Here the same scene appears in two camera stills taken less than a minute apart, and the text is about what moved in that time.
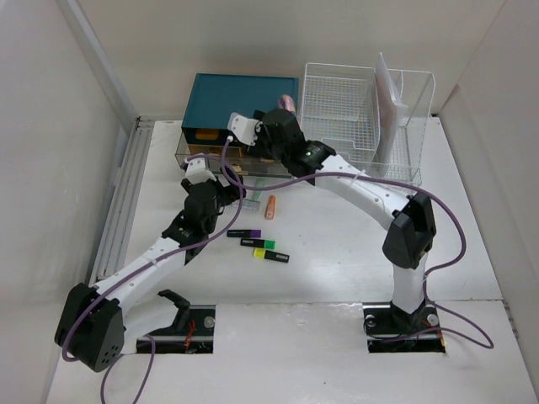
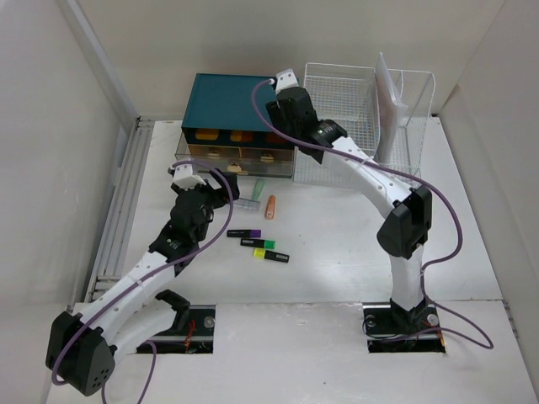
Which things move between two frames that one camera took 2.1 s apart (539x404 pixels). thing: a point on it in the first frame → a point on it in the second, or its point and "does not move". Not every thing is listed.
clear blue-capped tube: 246,204 does not move
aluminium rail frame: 113,247 does not move
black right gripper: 258,146 → 275,115
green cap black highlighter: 258,243 does not move
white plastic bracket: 245,129 → 285,79
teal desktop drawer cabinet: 209,100 does not move
